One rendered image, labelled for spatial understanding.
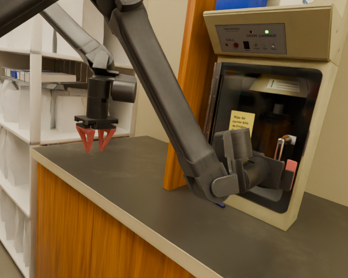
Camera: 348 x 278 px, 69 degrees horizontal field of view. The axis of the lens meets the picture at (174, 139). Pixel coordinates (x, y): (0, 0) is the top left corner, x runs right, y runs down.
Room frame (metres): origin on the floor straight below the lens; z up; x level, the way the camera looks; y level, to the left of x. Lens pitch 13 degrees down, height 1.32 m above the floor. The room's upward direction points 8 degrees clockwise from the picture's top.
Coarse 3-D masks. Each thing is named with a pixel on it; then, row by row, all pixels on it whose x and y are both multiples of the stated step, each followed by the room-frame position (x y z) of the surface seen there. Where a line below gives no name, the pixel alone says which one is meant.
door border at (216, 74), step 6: (216, 66) 0.84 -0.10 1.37; (216, 72) 0.84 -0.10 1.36; (216, 78) 0.84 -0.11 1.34; (216, 84) 0.84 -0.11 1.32; (210, 90) 0.84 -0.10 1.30; (216, 90) 0.83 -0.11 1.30; (210, 102) 0.84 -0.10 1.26; (210, 108) 0.84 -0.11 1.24; (210, 114) 0.84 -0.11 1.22; (210, 120) 0.84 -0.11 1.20; (210, 126) 0.83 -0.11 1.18
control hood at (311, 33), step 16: (208, 16) 0.76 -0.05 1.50; (224, 16) 0.73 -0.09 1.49; (240, 16) 0.70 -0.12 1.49; (256, 16) 0.68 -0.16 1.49; (272, 16) 0.65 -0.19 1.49; (288, 16) 0.63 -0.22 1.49; (304, 16) 0.61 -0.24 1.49; (320, 16) 0.59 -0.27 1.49; (336, 16) 0.61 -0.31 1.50; (208, 32) 0.80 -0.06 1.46; (288, 32) 0.65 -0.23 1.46; (304, 32) 0.63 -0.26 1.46; (320, 32) 0.61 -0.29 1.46; (336, 32) 0.64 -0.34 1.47; (288, 48) 0.68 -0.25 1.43; (304, 48) 0.65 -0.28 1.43; (320, 48) 0.63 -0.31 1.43
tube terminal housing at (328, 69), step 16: (272, 0) 0.77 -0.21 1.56; (320, 0) 0.69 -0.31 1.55; (336, 0) 0.67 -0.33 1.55; (336, 48) 0.68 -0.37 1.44; (272, 64) 0.74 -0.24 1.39; (288, 64) 0.72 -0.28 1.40; (304, 64) 0.69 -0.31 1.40; (320, 64) 0.67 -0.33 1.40; (336, 64) 0.72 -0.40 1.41; (320, 96) 0.66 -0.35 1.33; (320, 112) 0.69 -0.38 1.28; (320, 128) 0.73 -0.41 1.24; (304, 160) 0.66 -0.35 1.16; (304, 176) 0.70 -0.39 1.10; (240, 208) 0.75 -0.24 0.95; (256, 208) 0.72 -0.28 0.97; (288, 208) 0.66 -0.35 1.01; (272, 224) 0.68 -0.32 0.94; (288, 224) 0.67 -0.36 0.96
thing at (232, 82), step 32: (224, 64) 0.83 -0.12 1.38; (256, 64) 0.76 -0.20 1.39; (224, 96) 0.81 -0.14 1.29; (256, 96) 0.75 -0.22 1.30; (288, 96) 0.69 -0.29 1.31; (224, 128) 0.80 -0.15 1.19; (256, 128) 0.74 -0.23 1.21; (288, 128) 0.68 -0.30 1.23; (256, 192) 0.71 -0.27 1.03; (288, 192) 0.66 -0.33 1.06
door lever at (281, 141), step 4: (284, 136) 0.68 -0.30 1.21; (288, 136) 0.67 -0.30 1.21; (280, 140) 0.64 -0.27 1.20; (284, 140) 0.64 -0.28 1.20; (288, 140) 0.67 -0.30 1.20; (280, 144) 0.64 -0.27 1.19; (284, 144) 0.68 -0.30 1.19; (288, 144) 0.67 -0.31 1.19; (276, 148) 0.65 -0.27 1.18; (280, 148) 0.64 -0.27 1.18; (276, 152) 0.64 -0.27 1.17; (280, 152) 0.64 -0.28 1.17; (276, 156) 0.64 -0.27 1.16; (280, 156) 0.64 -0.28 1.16; (280, 160) 0.64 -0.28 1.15
